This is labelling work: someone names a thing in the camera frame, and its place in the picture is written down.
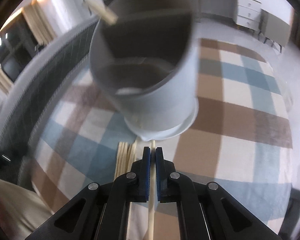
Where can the checkered blue brown blanket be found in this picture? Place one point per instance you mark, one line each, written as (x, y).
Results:
(241, 137)

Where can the beige nightstand cabinet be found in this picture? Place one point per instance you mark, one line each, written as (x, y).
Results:
(274, 29)

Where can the grey utensil holder cup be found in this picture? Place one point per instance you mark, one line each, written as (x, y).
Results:
(147, 64)

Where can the wooden chopstick in cup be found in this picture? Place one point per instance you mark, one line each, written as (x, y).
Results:
(105, 13)

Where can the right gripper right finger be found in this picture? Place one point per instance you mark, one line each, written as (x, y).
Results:
(206, 211)

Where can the wooden chopstick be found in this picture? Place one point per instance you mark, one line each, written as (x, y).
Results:
(151, 203)
(120, 159)
(105, 13)
(125, 156)
(131, 155)

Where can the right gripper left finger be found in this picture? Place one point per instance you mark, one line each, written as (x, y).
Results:
(100, 211)

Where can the grey quilted mattress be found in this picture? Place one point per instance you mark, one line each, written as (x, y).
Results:
(39, 84)

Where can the beige window curtain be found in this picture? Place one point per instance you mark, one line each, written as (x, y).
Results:
(38, 23)

